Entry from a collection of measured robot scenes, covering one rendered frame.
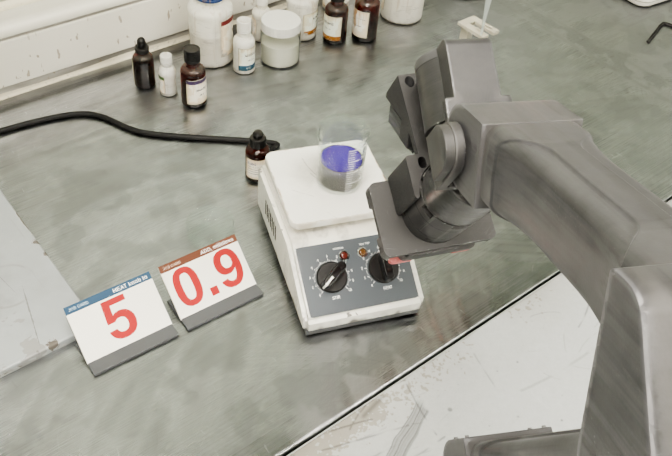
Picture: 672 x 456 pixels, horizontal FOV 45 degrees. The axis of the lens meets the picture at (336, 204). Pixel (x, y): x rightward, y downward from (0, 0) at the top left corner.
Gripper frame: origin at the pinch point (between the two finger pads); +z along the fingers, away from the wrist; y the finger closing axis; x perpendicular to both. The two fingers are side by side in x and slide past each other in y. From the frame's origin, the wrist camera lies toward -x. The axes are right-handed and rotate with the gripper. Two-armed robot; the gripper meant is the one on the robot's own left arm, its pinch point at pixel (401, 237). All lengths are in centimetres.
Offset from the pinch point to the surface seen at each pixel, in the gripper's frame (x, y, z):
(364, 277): 2.0, 2.3, 7.4
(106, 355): 4.3, 28.5, 10.7
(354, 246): -1.4, 2.5, 7.4
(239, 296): 0.7, 14.4, 12.9
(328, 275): 1.4, 6.4, 5.7
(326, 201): -6.6, 4.3, 7.5
